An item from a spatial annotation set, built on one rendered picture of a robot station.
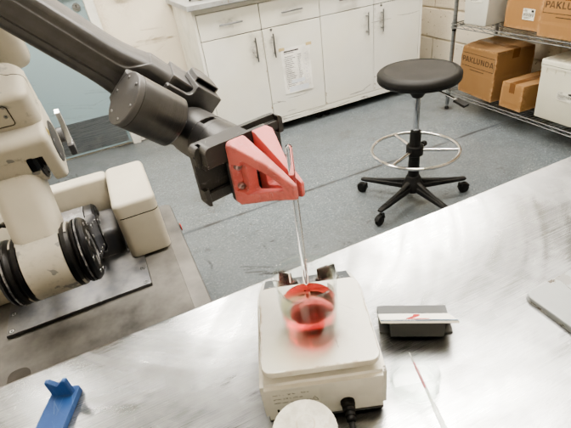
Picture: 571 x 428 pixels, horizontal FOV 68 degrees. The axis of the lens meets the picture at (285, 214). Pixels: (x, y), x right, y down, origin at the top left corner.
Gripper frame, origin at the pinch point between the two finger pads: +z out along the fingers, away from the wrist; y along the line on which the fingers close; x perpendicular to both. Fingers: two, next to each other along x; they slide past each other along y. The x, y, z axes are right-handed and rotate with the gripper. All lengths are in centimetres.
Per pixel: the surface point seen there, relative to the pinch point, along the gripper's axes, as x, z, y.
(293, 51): 51, -202, 156
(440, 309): 25.1, 5.0, 17.5
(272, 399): 20.3, 3.0, -8.1
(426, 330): 23.9, 6.5, 12.6
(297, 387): 19.0, 4.4, -5.7
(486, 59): 64, -112, 233
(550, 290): 24.5, 13.0, 29.5
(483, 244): 25.6, 1.3, 33.5
